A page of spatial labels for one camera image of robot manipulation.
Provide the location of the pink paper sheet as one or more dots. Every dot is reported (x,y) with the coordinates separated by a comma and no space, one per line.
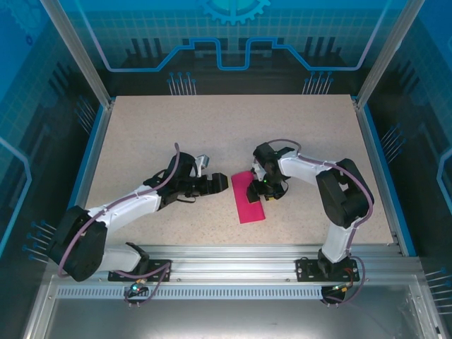
(247,213)

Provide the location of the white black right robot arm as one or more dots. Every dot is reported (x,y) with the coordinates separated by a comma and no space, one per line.
(303,173)

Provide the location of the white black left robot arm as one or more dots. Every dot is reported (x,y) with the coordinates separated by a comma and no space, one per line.
(120,212)

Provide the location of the aluminium mounting beam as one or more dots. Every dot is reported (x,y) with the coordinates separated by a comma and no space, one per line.
(233,265)

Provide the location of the grey metal tray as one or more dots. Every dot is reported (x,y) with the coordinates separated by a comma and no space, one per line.
(226,318)

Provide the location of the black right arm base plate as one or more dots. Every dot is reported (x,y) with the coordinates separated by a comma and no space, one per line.
(303,270)

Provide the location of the aluminium side rail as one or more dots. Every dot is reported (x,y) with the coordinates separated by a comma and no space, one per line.
(378,176)
(90,176)

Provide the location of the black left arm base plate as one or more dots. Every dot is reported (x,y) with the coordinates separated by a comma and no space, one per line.
(112,274)

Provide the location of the aluminium frame post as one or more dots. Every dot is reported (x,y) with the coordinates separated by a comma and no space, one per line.
(84,60)
(383,53)

